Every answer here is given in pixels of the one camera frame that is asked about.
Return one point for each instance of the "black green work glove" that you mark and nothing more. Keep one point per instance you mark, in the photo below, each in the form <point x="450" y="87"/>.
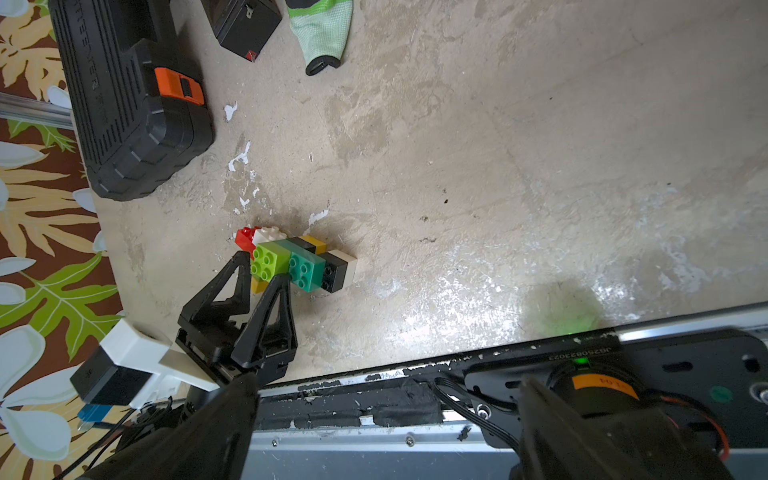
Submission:
<point x="321" y="28"/>

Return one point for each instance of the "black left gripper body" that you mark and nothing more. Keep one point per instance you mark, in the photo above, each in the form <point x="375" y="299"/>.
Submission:
<point x="213" y="356"/>

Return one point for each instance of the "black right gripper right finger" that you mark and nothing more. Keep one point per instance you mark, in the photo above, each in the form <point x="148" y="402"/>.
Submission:
<point x="557" y="443"/>

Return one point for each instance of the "red lego brick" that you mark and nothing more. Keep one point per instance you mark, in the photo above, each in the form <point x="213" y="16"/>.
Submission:
<point x="244" y="239"/>

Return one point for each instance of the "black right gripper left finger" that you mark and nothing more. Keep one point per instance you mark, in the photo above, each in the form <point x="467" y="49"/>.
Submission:
<point x="212" y="444"/>

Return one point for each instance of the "black plastic tool case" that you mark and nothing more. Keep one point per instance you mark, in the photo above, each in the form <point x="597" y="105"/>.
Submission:
<point x="139" y="108"/>

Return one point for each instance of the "yellow lego brick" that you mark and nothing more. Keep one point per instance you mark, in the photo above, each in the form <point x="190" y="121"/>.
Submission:
<point x="258" y="286"/>
<point x="313" y="244"/>

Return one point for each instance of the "white lego brick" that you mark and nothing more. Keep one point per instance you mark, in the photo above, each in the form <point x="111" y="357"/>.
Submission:
<point x="267" y="234"/>
<point x="351" y="265"/>

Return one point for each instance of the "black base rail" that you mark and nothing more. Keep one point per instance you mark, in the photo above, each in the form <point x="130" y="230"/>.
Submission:
<point x="678" y="398"/>

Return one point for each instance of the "lime green lego brick front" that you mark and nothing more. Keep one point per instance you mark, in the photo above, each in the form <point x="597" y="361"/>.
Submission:
<point x="269" y="259"/>

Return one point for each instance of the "black lego brick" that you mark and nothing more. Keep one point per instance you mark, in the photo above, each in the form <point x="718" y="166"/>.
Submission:
<point x="333" y="276"/>

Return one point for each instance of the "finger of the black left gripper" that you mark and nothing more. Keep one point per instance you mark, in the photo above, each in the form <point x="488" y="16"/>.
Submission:
<point x="269" y="338"/>
<point x="204" y="309"/>

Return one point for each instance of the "dark green lego brick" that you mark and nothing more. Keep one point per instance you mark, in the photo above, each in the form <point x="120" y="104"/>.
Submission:
<point x="305" y="268"/>

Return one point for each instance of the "small black battery box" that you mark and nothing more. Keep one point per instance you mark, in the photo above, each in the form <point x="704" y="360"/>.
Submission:
<point x="242" y="26"/>

